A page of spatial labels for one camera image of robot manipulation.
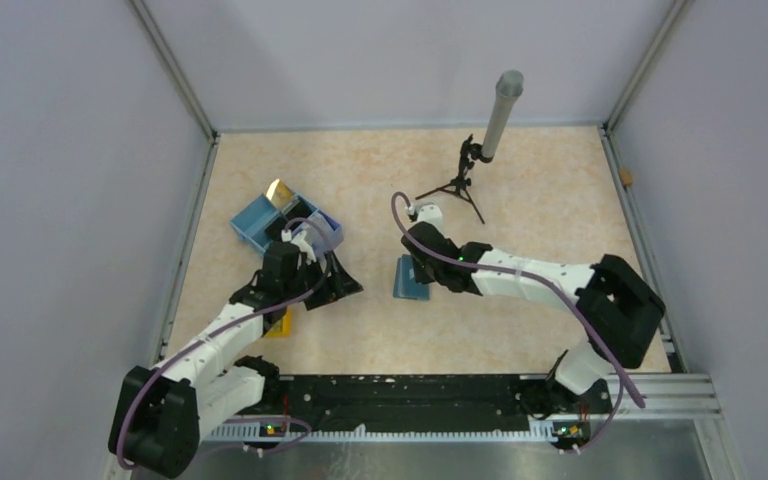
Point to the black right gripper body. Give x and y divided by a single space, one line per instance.
425 273

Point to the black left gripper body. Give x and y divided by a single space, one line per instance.
306 275

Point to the blue leather card holder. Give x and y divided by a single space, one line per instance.
405 284

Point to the blue compartment organizer tray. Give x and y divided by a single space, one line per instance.
260 222

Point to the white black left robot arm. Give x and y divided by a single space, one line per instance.
165 411

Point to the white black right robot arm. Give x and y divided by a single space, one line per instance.
617 308

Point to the gold credit card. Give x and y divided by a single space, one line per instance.
279 194

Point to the yellow toy brick block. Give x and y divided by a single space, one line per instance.
281 328

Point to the black mini tripod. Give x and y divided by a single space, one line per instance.
469 154

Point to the grey tube on stand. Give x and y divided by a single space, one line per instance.
508 90

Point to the white toothed cable strip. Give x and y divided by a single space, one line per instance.
250 433

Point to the aluminium table frame rail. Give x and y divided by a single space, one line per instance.
682 395

